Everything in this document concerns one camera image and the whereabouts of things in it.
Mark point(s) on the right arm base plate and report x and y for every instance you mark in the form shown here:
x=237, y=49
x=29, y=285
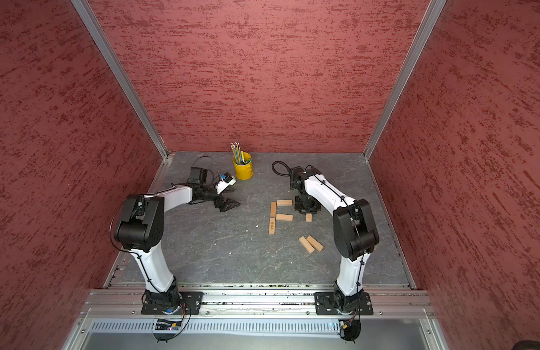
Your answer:
x=337, y=304

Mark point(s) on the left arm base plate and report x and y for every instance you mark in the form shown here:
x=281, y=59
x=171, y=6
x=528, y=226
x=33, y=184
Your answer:
x=167, y=304

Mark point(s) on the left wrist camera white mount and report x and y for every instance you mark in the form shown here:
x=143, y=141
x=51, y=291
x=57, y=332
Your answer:
x=225, y=181

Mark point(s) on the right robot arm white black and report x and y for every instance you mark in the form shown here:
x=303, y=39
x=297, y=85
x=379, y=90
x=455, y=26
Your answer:
x=355, y=232

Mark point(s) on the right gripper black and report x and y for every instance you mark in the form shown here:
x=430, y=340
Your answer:
x=298, y=207

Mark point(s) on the aluminium front rail frame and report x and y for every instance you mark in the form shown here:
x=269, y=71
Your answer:
x=250, y=309

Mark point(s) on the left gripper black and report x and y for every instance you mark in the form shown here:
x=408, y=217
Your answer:
x=223, y=207

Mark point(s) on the bundle of coloured pencils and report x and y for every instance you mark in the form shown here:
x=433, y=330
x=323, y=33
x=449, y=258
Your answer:
x=238, y=155

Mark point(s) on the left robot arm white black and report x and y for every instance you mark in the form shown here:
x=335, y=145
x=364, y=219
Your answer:
x=140, y=229

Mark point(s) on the yellow metal bucket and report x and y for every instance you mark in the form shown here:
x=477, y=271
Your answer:
x=244, y=166

